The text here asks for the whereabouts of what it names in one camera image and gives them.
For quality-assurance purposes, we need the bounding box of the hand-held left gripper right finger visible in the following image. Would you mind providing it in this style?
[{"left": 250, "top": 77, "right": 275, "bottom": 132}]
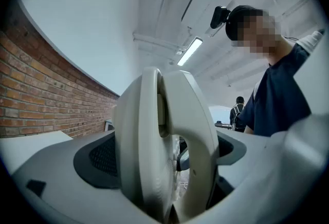
[{"left": 179, "top": 114, "right": 329, "bottom": 224}]

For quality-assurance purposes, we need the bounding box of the black head-worn camera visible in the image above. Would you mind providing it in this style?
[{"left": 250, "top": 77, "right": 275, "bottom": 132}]
[{"left": 210, "top": 6, "right": 231, "bottom": 30}]

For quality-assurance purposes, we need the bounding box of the white square table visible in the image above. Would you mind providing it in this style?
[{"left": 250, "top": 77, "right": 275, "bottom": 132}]
[{"left": 0, "top": 130, "right": 74, "bottom": 175}]

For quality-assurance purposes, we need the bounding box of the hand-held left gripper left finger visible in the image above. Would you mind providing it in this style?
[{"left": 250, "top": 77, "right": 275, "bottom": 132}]
[{"left": 11, "top": 130, "right": 163, "bottom": 224}]

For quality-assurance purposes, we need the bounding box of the long ceiling light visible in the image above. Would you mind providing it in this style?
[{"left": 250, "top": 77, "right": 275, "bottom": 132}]
[{"left": 176, "top": 36, "right": 204, "bottom": 67}]

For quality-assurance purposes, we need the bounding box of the person's head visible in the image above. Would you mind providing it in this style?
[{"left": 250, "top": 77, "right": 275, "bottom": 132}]
[{"left": 231, "top": 9, "right": 296, "bottom": 66}]

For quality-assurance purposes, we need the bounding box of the white ceiling air conditioner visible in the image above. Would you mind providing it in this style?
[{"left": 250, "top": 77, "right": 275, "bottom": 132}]
[{"left": 181, "top": 0, "right": 233, "bottom": 38}]

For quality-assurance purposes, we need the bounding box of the person's dark shirt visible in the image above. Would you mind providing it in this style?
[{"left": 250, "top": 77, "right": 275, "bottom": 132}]
[{"left": 236, "top": 43, "right": 313, "bottom": 138}]

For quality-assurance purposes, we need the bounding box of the white desk telephone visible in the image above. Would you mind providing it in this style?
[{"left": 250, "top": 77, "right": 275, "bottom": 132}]
[{"left": 112, "top": 66, "right": 221, "bottom": 224}]

